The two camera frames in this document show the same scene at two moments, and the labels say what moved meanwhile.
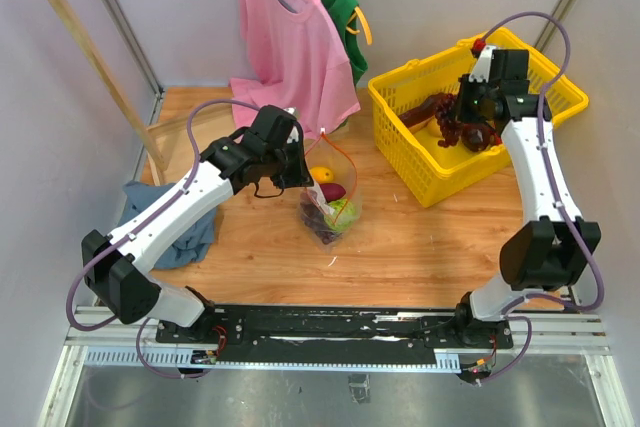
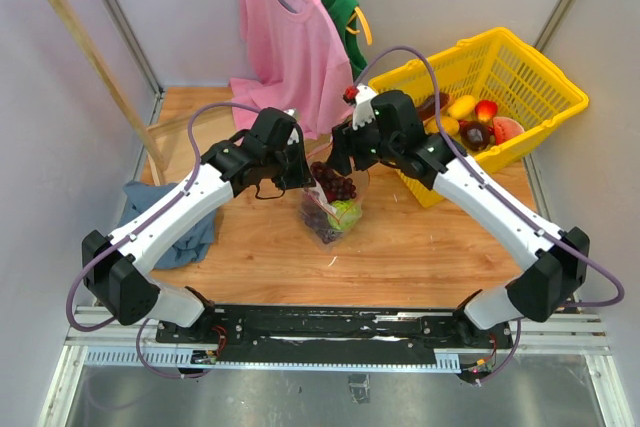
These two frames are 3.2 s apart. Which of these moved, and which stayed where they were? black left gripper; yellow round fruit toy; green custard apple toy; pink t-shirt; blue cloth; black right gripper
Moved: black right gripper; yellow round fruit toy
Stayed: black left gripper; green custard apple toy; blue cloth; pink t-shirt
